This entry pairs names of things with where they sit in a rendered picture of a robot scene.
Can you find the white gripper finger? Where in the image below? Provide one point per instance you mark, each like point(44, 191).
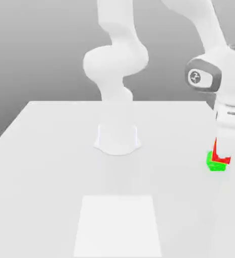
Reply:
point(225, 143)

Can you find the small red cube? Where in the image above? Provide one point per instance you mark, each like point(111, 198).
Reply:
point(222, 160)

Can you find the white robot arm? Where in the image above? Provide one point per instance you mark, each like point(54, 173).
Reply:
point(117, 60)

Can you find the small green cube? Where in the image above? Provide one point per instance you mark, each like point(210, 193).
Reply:
point(216, 166)

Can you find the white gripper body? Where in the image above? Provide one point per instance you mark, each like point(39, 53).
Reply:
point(230, 121)

